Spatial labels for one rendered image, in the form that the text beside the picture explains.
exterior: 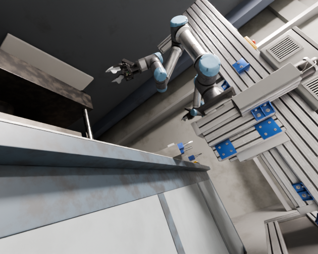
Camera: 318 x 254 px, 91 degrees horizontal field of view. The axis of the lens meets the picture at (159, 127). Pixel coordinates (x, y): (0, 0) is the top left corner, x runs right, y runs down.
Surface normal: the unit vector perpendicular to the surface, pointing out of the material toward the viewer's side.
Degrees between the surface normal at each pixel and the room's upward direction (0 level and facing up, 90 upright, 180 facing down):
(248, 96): 90
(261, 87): 90
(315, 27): 90
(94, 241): 90
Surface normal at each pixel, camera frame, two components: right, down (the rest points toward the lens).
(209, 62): -0.09, -0.28
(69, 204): 0.83, -0.48
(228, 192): -0.52, -0.19
